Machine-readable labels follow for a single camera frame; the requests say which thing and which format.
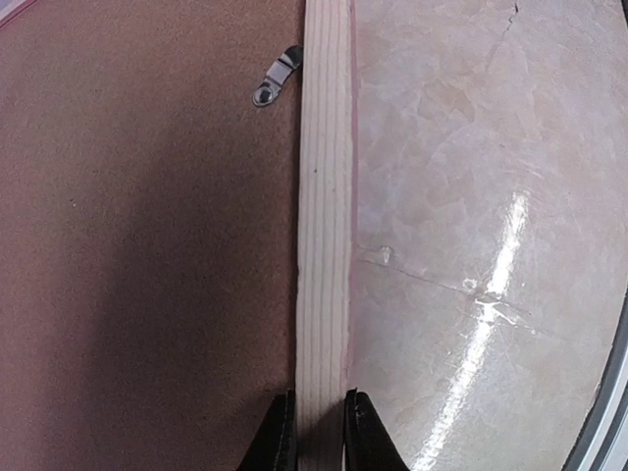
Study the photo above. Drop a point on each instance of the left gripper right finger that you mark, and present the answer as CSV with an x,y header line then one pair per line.
x,y
367,443

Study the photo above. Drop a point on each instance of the wooden picture frame pink edge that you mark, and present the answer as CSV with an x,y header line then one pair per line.
x,y
324,221

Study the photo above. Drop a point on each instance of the front aluminium rail base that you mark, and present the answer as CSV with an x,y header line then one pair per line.
x,y
602,441

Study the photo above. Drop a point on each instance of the brown cardboard backing board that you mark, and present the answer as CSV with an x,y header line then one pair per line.
x,y
147,245

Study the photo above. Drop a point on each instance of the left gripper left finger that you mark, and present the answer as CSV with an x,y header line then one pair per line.
x,y
274,447

